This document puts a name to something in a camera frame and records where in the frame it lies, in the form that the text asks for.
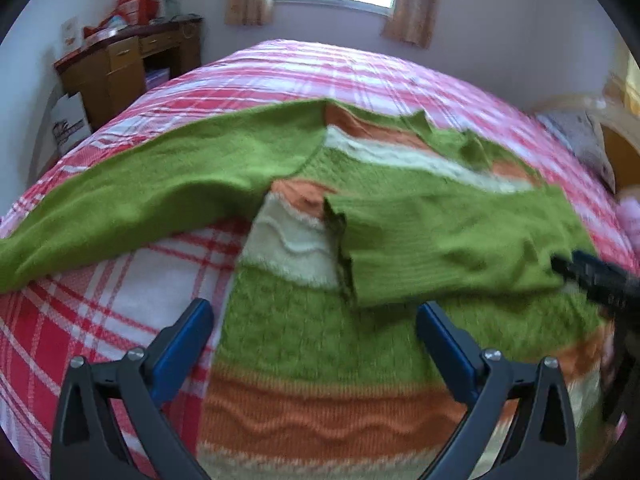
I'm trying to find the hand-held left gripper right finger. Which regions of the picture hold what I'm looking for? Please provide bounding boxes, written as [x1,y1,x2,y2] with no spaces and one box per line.
[416,301,579,480]

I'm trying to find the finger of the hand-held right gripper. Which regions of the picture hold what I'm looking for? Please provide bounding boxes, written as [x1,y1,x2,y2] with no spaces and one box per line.
[550,249,640,307]

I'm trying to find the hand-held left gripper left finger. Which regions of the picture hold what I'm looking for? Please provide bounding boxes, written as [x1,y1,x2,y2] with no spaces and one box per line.
[49,298,216,480]

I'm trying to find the green orange striped knit sweater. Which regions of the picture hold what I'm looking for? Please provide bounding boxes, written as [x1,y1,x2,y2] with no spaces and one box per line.
[0,99,626,480]

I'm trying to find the pink cloth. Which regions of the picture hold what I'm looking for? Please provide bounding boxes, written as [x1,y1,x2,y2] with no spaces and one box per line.
[617,195,640,252]

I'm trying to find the grey patterned pillow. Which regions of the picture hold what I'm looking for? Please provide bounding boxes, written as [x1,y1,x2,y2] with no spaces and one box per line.
[537,110,617,192]

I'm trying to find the yellow wooden headboard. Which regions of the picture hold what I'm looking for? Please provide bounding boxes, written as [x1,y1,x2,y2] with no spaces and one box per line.
[530,57,640,196]

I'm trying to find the white paper bag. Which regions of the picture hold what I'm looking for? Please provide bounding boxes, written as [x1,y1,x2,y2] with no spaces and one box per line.
[47,91,93,158]

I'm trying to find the brown wooden desk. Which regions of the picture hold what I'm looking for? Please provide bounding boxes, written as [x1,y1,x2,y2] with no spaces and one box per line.
[54,16,205,133]

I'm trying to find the red plaid bed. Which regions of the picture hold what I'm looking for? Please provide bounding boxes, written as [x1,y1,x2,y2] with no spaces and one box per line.
[0,39,640,480]

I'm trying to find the red packet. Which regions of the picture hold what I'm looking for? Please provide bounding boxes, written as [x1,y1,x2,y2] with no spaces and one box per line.
[82,16,126,43]

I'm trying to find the white printed card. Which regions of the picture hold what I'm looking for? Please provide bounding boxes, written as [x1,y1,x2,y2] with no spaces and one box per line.
[61,16,84,56]

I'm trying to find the red plastic bag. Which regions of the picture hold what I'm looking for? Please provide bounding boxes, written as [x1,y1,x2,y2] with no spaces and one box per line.
[107,0,162,28]

